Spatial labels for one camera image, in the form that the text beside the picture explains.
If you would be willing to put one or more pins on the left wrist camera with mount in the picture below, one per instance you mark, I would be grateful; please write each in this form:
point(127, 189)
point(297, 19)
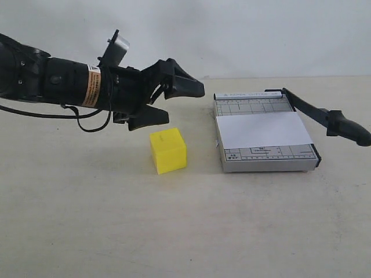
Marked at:
point(115, 51)

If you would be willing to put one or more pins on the white paper sheet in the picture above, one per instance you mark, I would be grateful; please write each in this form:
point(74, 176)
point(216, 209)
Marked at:
point(262, 130)

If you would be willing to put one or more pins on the black cutter blade arm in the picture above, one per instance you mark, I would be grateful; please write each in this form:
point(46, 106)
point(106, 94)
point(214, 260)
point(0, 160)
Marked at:
point(334, 121)

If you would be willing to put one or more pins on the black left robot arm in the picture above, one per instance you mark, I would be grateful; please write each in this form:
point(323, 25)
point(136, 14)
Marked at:
point(31, 75)

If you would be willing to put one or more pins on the yellow cube block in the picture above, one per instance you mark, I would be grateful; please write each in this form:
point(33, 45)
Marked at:
point(169, 150)

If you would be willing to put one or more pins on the grey paper cutter base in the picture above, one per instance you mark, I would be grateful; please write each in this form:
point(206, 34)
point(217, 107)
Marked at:
point(261, 159)

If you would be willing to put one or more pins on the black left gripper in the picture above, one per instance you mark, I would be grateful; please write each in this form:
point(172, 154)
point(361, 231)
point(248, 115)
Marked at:
point(129, 93)

